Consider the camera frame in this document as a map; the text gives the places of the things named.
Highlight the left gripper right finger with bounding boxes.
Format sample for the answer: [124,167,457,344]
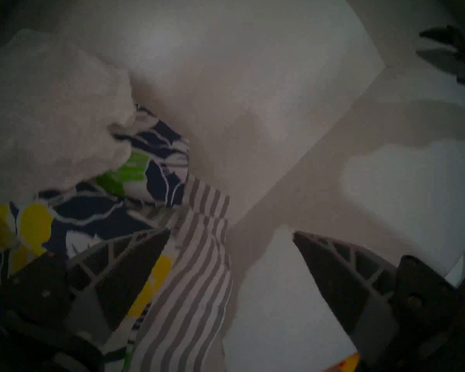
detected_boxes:
[293,231,465,370]

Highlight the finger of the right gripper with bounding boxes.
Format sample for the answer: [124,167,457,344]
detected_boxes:
[416,49,465,87]
[419,25,465,52]

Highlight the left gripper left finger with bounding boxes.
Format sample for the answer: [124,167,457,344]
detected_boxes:
[0,228,172,335]

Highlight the tropical leaf print shorts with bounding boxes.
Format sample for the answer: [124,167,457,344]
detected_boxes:
[0,106,190,372]

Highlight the grey white striped shirt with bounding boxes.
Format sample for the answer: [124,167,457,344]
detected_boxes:
[130,173,234,372]

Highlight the plain white shirt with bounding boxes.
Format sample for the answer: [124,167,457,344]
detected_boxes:
[0,28,137,205]

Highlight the white beige wardrobe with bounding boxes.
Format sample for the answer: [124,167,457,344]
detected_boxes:
[0,0,465,372]

